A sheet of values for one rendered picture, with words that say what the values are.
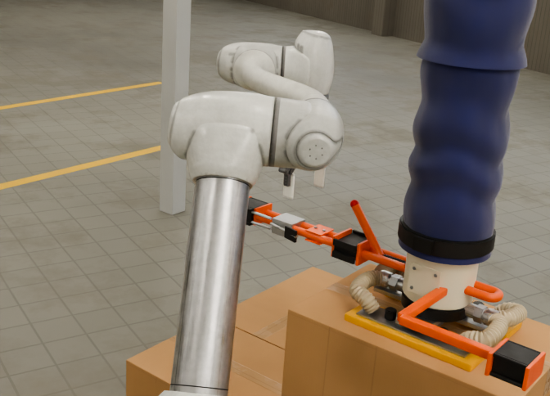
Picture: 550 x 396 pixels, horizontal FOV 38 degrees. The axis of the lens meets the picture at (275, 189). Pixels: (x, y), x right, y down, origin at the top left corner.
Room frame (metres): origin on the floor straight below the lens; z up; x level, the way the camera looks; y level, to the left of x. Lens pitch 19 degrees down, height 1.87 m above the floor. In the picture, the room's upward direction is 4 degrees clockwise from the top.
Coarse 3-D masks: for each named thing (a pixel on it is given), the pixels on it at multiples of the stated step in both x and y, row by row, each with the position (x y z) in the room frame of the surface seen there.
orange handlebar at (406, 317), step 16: (304, 224) 2.03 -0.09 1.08; (320, 240) 1.94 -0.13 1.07; (368, 256) 1.85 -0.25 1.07; (384, 256) 1.84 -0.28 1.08; (400, 256) 1.85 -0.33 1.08; (480, 288) 1.71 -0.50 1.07; (496, 288) 1.69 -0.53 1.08; (416, 304) 1.58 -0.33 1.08; (432, 304) 1.62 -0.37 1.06; (400, 320) 1.52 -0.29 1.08; (416, 320) 1.51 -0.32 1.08; (432, 336) 1.47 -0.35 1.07; (448, 336) 1.45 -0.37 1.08; (480, 352) 1.41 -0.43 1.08
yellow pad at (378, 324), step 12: (348, 312) 1.76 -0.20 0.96; (360, 312) 1.75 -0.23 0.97; (384, 312) 1.76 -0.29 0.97; (396, 312) 1.72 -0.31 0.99; (360, 324) 1.72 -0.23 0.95; (372, 324) 1.70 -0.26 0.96; (384, 324) 1.70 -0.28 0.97; (396, 324) 1.70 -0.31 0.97; (396, 336) 1.66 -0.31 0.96; (408, 336) 1.65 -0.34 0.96; (420, 336) 1.65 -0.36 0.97; (420, 348) 1.62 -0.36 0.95; (432, 348) 1.61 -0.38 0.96; (444, 348) 1.60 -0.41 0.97; (444, 360) 1.58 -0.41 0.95; (456, 360) 1.57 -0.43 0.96; (468, 360) 1.56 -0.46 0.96; (480, 360) 1.58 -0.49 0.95
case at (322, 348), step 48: (336, 288) 1.92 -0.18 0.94; (288, 336) 1.78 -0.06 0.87; (336, 336) 1.70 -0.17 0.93; (384, 336) 1.68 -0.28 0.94; (528, 336) 1.73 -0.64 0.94; (288, 384) 1.77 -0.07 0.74; (336, 384) 1.69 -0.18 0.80; (384, 384) 1.62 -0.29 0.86; (432, 384) 1.55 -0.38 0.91; (480, 384) 1.50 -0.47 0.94
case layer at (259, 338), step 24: (288, 288) 2.73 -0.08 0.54; (312, 288) 2.74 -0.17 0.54; (240, 312) 2.51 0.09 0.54; (264, 312) 2.52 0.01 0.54; (240, 336) 2.34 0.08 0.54; (264, 336) 2.35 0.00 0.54; (144, 360) 2.15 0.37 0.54; (168, 360) 2.16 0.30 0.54; (240, 360) 2.19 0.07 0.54; (264, 360) 2.20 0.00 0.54; (144, 384) 2.10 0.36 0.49; (168, 384) 2.04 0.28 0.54; (240, 384) 2.06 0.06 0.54; (264, 384) 2.07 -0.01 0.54
